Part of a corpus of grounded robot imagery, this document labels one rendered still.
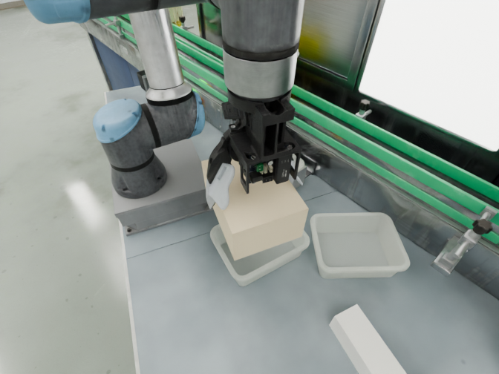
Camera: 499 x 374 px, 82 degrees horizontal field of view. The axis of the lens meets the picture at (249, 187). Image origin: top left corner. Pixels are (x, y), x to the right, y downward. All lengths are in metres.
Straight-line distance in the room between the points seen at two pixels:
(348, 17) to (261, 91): 0.73
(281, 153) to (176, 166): 0.61
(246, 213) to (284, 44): 0.24
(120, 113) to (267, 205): 0.45
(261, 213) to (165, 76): 0.44
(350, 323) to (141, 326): 0.47
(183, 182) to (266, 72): 0.61
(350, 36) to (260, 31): 0.75
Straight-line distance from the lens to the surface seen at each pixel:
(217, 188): 0.42
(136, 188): 0.83
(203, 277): 0.79
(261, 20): 0.27
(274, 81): 0.30
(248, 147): 0.35
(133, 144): 0.75
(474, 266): 0.92
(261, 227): 0.42
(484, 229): 0.70
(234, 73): 0.30
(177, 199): 0.83
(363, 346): 0.71
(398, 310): 0.83
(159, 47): 0.72
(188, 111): 0.76
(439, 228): 0.88
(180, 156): 0.94
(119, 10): 0.34
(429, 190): 0.85
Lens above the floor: 1.46
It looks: 47 degrees down
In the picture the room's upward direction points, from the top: straight up
